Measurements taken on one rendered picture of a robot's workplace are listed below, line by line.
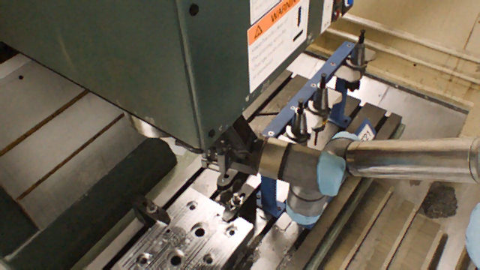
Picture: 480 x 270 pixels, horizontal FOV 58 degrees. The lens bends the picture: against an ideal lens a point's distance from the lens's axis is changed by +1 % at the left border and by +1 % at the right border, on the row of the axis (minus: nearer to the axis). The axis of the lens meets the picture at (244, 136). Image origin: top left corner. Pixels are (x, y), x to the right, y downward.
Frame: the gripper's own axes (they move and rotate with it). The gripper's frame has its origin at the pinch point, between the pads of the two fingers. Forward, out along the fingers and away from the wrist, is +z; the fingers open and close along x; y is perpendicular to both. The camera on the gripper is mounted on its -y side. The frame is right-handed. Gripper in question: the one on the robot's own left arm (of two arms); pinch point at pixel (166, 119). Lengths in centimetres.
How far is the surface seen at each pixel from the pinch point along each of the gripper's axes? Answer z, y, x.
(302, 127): -23.4, 16.7, 22.7
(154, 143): 32, 62, 36
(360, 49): -31, 14, 54
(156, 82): -10.5, -26.8, -15.8
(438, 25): -53, 24, 90
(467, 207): -82, 73, 57
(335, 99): -29, 20, 39
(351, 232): -44, 65, 27
